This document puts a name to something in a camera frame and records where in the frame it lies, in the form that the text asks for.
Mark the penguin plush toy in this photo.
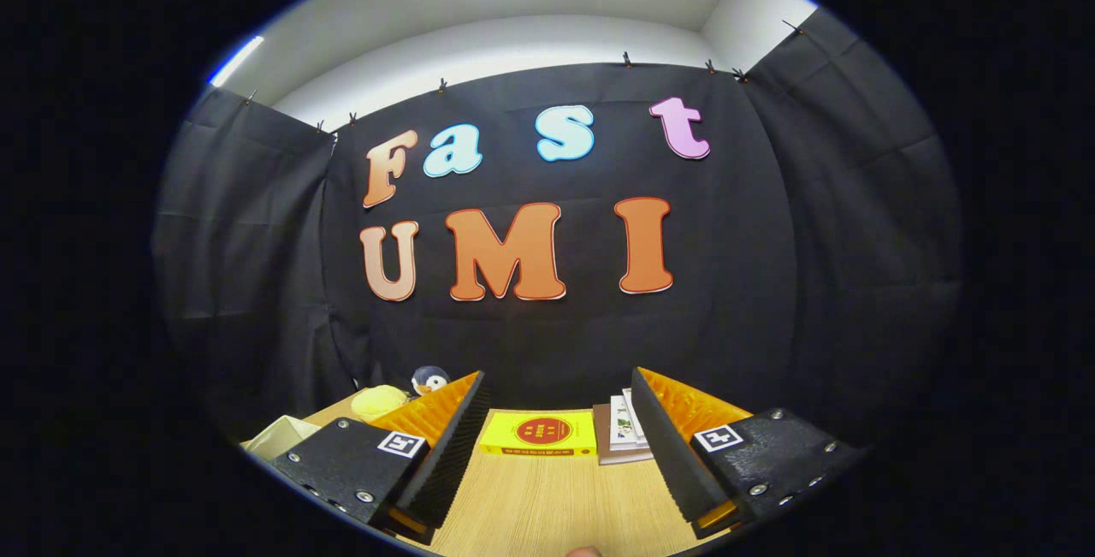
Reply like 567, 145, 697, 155
411, 366, 452, 397

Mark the row of black cloth clips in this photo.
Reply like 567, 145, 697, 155
244, 20, 805, 134

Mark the beige storage box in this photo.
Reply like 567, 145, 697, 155
242, 414, 322, 462

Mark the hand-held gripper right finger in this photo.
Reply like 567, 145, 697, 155
629, 366, 865, 541

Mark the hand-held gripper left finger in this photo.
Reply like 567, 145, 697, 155
269, 369, 493, 545

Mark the yellow book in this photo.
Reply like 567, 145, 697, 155
479, 409, 598, 458

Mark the yellow bun-shaped toy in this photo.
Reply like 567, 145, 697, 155
351, 384, 411, 424

